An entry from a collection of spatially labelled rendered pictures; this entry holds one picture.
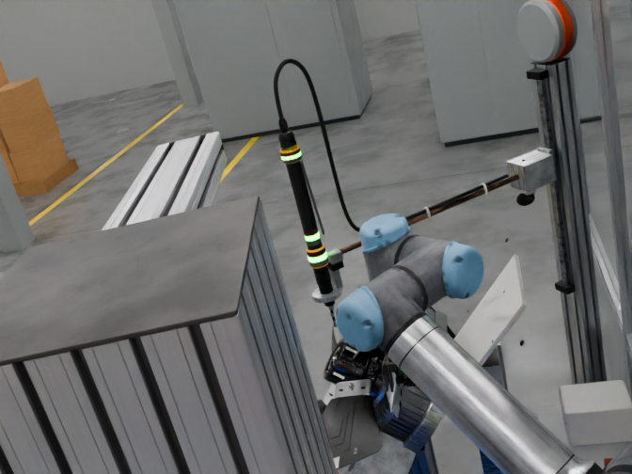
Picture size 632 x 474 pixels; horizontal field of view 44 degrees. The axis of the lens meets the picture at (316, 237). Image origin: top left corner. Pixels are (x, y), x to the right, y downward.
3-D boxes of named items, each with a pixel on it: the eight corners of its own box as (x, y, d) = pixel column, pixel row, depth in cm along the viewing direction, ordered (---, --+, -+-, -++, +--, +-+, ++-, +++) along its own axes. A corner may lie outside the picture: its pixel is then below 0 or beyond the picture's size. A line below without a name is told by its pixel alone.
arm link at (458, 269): (443, 323, 105) (384, 307, 113) (493, 285, 111) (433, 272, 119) (433, 272, 102) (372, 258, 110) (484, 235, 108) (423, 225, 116)
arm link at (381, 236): (386, 236, 111) (345, 229, 118) (401, 304, 115) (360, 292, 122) (421, 214, 116) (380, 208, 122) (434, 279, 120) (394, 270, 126)
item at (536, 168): (542, 176, 207) (538, 145, 204) (560, 181, 201) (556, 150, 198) (511, 189, 204) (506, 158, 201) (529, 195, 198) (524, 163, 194)
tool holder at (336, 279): (340, 281, 189) (332, 245, 185) (355, 291, 183) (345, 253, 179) (308, 296, 186) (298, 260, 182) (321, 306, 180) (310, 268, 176)
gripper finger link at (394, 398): (378, 431, 129) (388, 385, 125) (381, 408, 134) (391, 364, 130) (397, 434, 129) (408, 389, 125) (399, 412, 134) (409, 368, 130)
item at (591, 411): (625, 403, 215) (622, 371, 211) (638, 442, 201) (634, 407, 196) (560, 410, 219) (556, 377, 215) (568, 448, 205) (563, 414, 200)
